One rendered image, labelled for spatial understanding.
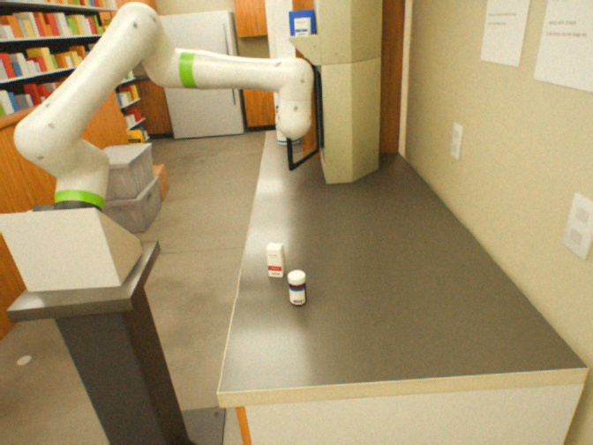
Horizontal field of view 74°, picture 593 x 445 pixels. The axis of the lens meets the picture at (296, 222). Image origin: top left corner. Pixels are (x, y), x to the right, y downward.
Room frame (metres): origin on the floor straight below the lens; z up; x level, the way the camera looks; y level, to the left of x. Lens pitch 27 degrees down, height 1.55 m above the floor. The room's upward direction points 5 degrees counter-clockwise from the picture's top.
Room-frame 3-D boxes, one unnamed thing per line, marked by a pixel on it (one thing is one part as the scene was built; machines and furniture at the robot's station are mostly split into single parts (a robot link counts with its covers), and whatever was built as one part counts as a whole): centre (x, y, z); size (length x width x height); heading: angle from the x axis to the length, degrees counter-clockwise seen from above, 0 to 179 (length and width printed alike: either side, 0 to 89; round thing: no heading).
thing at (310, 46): (1.72, -0.08, 1.46); 0.32 x 0.12 x 0.10; 179
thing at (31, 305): (1.01, 0.62, 0.92); 0.32 x 0.32 x 0.04; 3
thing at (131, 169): (3.41, 1.50, 0.49); 0.60 x 0.42 x 0.33; 179
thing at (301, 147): (1.74, -0.06, 1.19); 0.30 x 0.01 x 0.40; 151
